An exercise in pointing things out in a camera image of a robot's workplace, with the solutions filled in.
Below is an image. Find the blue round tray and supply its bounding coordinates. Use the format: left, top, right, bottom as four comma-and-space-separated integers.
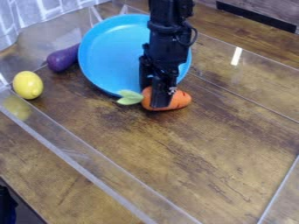
78, 13, 192, 98

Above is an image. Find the clear acrylic enclosure wall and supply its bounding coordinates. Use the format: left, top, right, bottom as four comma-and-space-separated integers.
0, 0, 299, 224

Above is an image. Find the orange toy carrot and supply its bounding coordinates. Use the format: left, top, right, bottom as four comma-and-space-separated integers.
116, 87, 192, 111

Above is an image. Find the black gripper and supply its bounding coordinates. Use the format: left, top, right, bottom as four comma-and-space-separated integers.
139, 0, 198, 109

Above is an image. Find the yellow toy lemon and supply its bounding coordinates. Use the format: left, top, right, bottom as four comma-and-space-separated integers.
14, 71, 43, 100

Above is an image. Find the purple toy eggplant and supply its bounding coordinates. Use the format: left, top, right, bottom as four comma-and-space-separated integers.
47, 44, 80, 73

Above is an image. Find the black strip on wood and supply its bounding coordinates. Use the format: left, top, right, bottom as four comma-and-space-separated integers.
216, 0, 298, 33

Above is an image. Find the white grid curtain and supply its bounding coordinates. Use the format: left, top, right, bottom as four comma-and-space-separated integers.
0, 0, 110, 51

